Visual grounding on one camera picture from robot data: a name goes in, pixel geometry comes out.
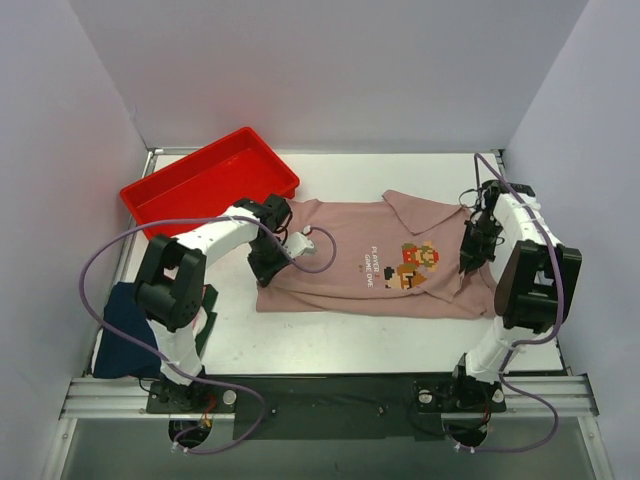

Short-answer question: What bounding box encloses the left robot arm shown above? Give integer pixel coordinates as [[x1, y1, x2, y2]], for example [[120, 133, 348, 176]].
[[134, 194, 292, 412]]

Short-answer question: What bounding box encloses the red plastic tray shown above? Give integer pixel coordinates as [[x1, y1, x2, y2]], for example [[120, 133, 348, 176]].
[[120, 127, 300, 224]]

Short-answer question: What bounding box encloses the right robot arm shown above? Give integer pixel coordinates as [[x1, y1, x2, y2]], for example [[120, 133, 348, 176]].
[[446, 180, 583, 409]]

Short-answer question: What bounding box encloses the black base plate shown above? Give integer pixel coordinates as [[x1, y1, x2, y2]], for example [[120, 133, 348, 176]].
[[145, 373, 506, 445]]

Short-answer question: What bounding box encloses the pink t shirt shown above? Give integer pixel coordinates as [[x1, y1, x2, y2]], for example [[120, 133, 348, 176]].
[[256, 190, 496, 319]]

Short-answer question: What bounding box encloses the aluminium front rail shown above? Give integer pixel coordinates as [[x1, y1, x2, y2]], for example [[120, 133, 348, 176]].
[[60, 376, 599, 420]]

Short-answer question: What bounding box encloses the navy folded t shirt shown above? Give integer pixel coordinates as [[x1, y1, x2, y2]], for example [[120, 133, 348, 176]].
[[92, 282, 164, 380]]

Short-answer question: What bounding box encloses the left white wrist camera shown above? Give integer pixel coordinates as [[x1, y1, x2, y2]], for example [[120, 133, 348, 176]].
[[284, 225, 316, 259]]

